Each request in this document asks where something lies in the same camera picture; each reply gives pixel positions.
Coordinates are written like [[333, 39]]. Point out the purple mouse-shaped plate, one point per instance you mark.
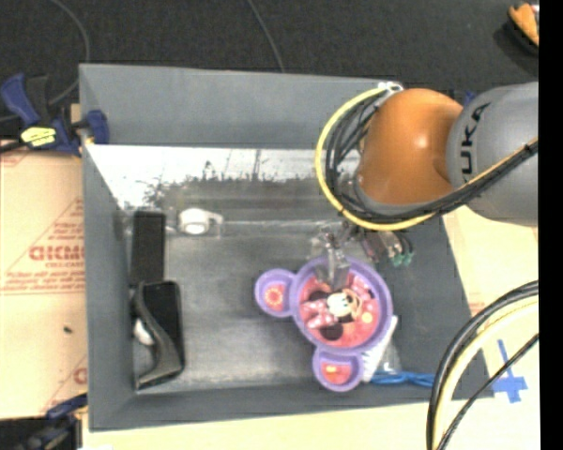
[[342, 317]]

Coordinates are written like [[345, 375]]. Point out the grey metal bin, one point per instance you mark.
[[244, 298]]

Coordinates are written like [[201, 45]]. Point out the brown cardboard board red print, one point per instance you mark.
[[37, 251]]

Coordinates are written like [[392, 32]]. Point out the clear plastic packet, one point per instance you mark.
[[380, 349]]

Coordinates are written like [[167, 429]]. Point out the black flat block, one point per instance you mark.
[[148, 246]]

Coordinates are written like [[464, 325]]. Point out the small white object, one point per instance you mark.
[[143, 333]]

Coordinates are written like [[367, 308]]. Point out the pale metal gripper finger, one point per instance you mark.
[[331, 265], [343, 272]]

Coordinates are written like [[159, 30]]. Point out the white tape roll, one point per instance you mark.
[[194, 221]]

